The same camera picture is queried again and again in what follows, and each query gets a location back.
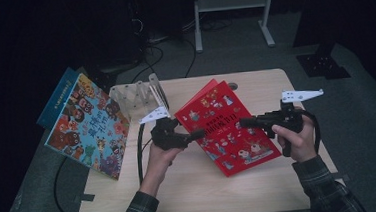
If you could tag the white metal stand frame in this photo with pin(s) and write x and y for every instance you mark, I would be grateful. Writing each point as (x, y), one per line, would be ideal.
(232, 2)

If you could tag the white expandable book stand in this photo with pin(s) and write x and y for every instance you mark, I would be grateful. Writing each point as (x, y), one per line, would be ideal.
(132, 100)

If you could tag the dark blue monster picture book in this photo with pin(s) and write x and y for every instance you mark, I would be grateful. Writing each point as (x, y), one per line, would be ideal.
(58, 95)

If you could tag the grey tape strip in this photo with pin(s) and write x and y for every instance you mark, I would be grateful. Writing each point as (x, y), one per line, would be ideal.
(343, 177)
(86, 197)

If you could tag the person's left hand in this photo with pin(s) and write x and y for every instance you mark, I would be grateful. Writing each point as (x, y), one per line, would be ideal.
(156, 165)

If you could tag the black stand base plate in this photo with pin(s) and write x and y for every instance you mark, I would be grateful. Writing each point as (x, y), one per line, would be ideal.
(321, 65)
(105, 80)

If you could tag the red picture book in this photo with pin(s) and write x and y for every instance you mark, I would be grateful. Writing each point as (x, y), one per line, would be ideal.
(228, 140)

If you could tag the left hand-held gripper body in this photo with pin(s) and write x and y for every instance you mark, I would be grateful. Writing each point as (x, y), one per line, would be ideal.
(166, 137)

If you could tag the person's right hand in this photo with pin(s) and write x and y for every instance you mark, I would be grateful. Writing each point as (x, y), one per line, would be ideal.
(300, 145)

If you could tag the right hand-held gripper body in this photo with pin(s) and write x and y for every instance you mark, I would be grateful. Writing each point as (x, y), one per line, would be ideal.
(288, 117)

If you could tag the light blue animals picture book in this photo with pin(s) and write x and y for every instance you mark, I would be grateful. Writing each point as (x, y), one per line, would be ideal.
(90, 129)

